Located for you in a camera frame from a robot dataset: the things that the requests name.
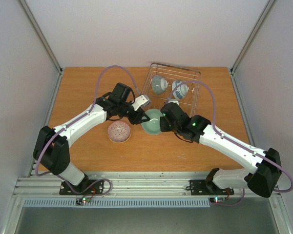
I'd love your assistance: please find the celadon green flower bowl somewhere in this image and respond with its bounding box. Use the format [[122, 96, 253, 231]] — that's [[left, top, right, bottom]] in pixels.
[[141, 109, 163, 135]]

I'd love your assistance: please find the grey patterned bowl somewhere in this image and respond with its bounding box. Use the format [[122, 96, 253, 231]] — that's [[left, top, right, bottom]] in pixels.
[[151, 75, 168, 95]]

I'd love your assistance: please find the blue floral white bowl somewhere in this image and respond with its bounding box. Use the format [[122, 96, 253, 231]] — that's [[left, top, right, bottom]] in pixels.
[[171, 80, 188, 100]]

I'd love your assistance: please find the chrome wire dish rack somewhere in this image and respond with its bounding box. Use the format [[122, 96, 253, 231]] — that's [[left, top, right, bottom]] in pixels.
[[142, 62, 201, 117]]

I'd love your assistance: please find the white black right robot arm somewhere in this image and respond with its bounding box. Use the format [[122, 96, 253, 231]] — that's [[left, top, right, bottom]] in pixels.
[[160, 102, 282, 198]]

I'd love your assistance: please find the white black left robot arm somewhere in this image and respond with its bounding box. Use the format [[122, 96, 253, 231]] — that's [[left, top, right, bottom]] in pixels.
[[33, 83, 150, 194]]

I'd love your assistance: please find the pink patterned bowl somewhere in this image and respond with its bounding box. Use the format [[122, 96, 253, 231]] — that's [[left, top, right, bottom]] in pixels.
[[107, 121, 131, 143]]

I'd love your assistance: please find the right green circuit board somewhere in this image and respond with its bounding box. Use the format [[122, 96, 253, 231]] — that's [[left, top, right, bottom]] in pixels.
[[209, 196, 227, 203]]

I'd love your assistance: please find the green circuit board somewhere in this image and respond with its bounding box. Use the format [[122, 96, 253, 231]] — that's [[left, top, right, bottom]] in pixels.
[[75, 197, 92, 205], [209, 196, 227, 203]]

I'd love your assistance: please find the left green circuit board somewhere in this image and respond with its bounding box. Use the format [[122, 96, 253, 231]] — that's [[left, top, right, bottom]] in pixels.
[[75, 197, 92, 205]]

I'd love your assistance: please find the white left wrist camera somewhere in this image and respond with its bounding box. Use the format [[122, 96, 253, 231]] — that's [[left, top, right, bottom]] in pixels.
[[131, 95, 151, 111]]

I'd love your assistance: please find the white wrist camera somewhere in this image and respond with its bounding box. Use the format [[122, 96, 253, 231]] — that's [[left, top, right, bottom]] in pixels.
[[168, 99, 179, 105], [131, 95, 151, 111]]

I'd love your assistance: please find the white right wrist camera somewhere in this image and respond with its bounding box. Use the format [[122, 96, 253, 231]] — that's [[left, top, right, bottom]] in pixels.
[[168, 99, 179, 105]]

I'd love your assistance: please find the aluminium rail frame front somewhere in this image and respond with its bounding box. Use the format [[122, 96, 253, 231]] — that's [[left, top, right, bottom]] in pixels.
[[12, 170, 281, 197]]

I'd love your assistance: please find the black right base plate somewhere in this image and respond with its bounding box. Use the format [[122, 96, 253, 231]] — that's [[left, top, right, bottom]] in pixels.
[[186, 179, 234, 195]]

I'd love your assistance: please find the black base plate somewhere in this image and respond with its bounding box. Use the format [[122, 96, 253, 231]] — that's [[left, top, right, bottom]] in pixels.
[[59, 179, 104, 195], [186, 179, 234, 195]]

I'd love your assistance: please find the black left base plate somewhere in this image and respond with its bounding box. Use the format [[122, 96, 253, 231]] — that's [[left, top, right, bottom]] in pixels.
[[59, 179, 104, 195]]

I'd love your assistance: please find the left aluminium corner post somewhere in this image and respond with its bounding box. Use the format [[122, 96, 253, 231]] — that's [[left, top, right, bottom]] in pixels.
[[17, 0, 63, 75]]

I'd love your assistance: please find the aluminium corner post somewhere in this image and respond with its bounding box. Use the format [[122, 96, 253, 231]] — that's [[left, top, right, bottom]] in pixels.
[[17, 0, 63, 75], [230, 0, 277, 75]]

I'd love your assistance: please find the grey slotted cable duct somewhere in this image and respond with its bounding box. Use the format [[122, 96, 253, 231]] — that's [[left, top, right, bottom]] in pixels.
[[23, 197, 209, 209]]

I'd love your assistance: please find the right aluminium corner post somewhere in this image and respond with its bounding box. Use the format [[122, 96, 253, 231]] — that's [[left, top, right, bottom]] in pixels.
[[230, 0, 277, 75]]

